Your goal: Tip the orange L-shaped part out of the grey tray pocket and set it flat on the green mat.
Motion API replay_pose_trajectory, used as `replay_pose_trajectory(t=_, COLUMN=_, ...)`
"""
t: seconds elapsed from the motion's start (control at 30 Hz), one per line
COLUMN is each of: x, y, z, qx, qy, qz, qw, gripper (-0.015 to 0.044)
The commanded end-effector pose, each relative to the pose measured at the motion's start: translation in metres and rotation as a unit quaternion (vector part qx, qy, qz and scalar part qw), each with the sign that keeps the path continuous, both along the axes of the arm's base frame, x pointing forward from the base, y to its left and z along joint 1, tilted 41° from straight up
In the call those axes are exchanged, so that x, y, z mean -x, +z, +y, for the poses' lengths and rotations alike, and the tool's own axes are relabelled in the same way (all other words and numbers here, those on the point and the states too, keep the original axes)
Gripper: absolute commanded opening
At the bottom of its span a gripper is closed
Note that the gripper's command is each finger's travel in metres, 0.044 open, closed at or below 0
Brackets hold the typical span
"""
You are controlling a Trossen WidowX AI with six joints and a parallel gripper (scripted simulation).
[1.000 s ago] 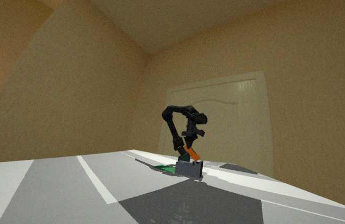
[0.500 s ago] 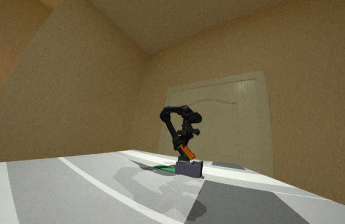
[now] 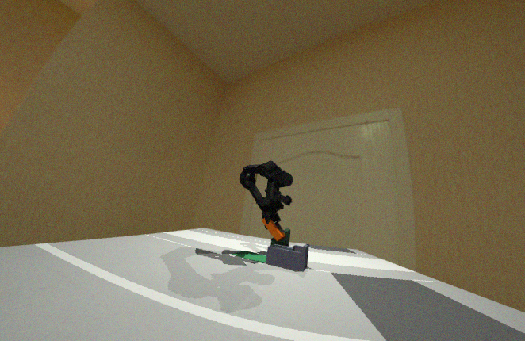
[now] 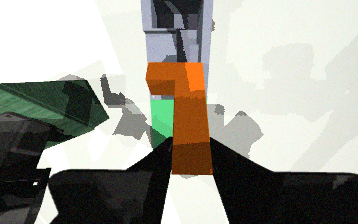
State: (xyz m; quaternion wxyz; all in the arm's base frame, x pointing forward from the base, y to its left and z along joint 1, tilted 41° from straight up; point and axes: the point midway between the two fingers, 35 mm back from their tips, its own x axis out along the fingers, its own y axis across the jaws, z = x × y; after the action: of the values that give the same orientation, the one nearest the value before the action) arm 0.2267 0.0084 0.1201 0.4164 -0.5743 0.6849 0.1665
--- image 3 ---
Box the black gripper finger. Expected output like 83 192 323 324
270 209 279 221
260 206 275 224

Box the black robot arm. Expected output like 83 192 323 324
240 161 293 232

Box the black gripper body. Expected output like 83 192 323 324
256 187 284 209

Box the orange l-shaped part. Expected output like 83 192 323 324
262 218 286 241

